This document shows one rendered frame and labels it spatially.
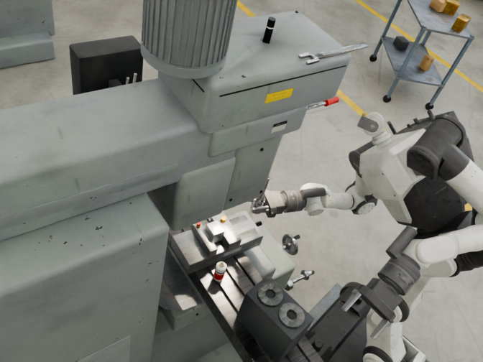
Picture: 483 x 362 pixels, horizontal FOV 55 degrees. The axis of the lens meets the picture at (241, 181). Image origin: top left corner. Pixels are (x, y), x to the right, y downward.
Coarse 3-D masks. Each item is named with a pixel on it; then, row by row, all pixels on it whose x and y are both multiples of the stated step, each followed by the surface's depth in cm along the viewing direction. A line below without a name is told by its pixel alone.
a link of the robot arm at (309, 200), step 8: (296, 192) 178; (304, 192) 175; (312, 192) 176; (320, 192) 178; (304, 200) 178; (312, 200) 179; (320, 200) 181; (304, 208) 183; (312, 208) 178; (320, 208) 178
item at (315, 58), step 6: (342, 48) 125; (348, 48) 126; (354, 48) 127; (360, 48) 128; (300, 54) 119; (306, 54) 119; (312, 54) 120; (318, 54) 120; (324, 54) 121; (330, 54) 122; (336, 54) 123; (312, 60) 118; (318, 60) 118
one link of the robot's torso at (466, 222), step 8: (456, 216) 151; (464, 216) 148; (448, 224) 149; (456, 224) 145; (464, 224) 144; (424, 232) 152; (432, 232) 150; (440, 232) 147; (464, 256) 145; (472, 256) 143; (480, 256) 141; (472, 264) 146; (480, 264) 144
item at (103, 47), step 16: (80, 48) 131; (96, 48) 132; (112, 48) 134; (128, 48) 135; (80, 64) 129; (96, 64) 132; (112, 64) 135; (128, 64) 138; (80, 80) 133; (96, 80) 136
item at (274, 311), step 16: (256, 288) 161; (272, 288) 160; (256, 304) 157; (272, 304) 156; (288, 304) 157; (240, 320) 170; (256, 320) 161; (272, 320) 154; (288, 320) 153; (304, 320) 156; (256, 336) 166; (272, 336) 158; (288, 336) 151; (272, 352) 163; (288, 352) 165
